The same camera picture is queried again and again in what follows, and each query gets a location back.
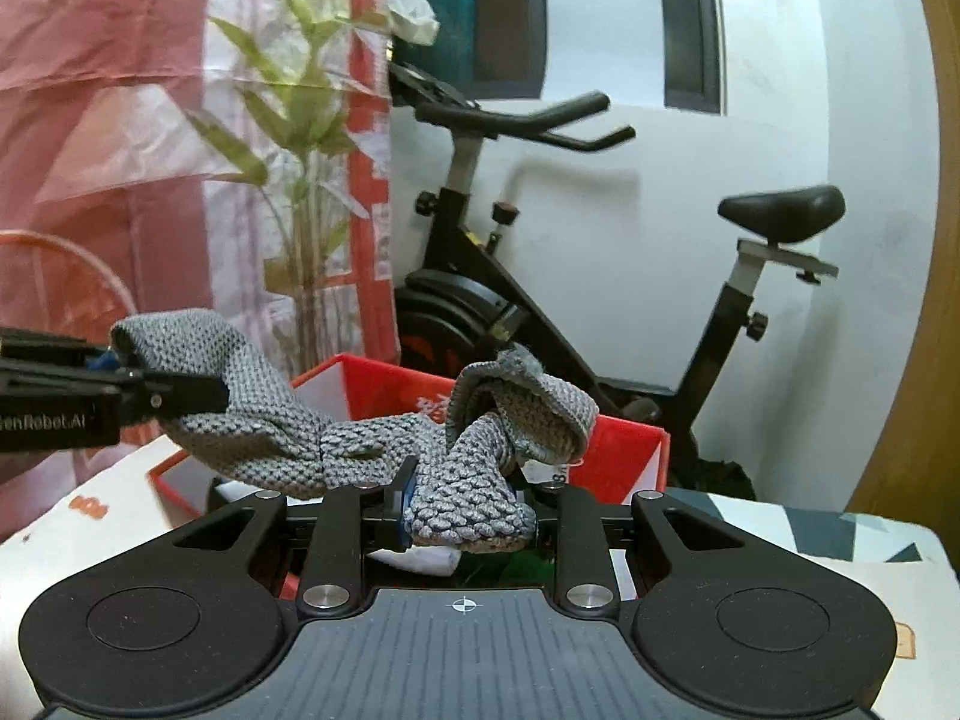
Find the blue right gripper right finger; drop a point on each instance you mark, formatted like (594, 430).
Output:
(398, 496)

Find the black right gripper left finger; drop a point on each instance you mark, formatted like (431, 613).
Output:
(171, 395)

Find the grey knitted cloth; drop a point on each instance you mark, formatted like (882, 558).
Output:
(501, 414)

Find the green tasselled sachet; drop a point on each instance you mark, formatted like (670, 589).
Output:
(518, 570)

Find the black exercise bike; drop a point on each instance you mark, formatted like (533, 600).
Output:
(637, 250)

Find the red strawberry cardboard box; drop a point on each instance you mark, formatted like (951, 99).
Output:
(622, 458)

